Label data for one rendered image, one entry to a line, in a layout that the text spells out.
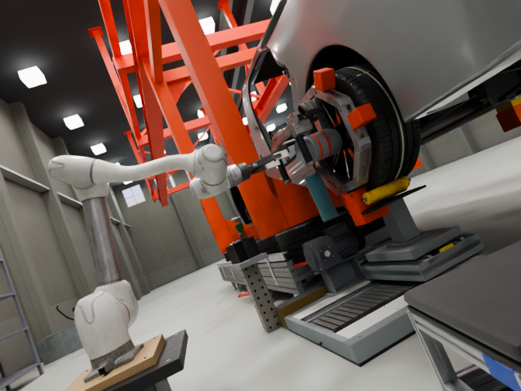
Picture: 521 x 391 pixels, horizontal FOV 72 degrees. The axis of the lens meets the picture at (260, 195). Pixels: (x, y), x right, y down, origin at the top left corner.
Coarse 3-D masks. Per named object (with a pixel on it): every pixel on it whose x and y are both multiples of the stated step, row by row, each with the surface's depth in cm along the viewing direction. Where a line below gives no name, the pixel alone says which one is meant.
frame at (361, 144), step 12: (312, 96) 180; (324, 96) 170; (336, 96) 168; (348, 96) 163; (336, 108) 164; (348, 108) 164; (348, 120) 160; (348, 132) 163; (360, 132) 162; (360, 144) 158; (360, 156) 162; (312, 168) 209; (324, 168) 208; (360, 168) 166; (324, 180) 200; (336, 180) 198; (360, 180) 170; (336, 192) 192
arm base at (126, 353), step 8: (128, 344) 134; (136, 344) 143; (112, 352) 129; (120, 352) 130; (128, 352) 132; (136, 352) 136; (96, 360) 128; (104, 360) 128; (112, 360) 128; (120, 360) 128; (128, 360) 127; (96, 368) 128; (104, 368) 127; (112, 368) 127; (88, 376) 126; (96, 376) 127
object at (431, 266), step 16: (464, 240) 163; (480, 240) 165; (432, 256) 160; (448, 256) 160; (464, 256) 162; (368, 272) 197; (384, 272) 182; (400, 272) 169; (416, 272) 158; (432, 272) 156
